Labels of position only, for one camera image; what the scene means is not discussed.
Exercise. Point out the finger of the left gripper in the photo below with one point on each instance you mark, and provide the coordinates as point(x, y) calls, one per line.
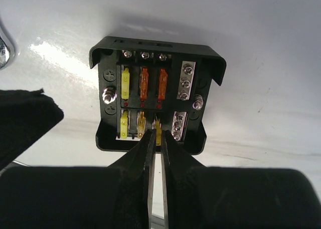
point(25, 117)

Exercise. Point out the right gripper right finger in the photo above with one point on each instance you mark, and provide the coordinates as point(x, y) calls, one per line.
point(197, 196)

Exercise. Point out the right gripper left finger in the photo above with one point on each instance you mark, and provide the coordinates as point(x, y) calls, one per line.
point(116, 196)

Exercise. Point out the yellow blade fuse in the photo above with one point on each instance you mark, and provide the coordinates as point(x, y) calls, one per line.
point(125, 79)
point(124, 125)
point(141, 123)
point(158, 133)

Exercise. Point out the black fuse box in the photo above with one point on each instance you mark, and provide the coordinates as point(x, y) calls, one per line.
point(191, 69)

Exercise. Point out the orange blade fuse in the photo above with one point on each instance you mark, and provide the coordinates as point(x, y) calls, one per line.
point(144, 84)
point(162, 84)

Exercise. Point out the silver combination wrench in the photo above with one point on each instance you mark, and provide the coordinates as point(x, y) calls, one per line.
point(8, 48)

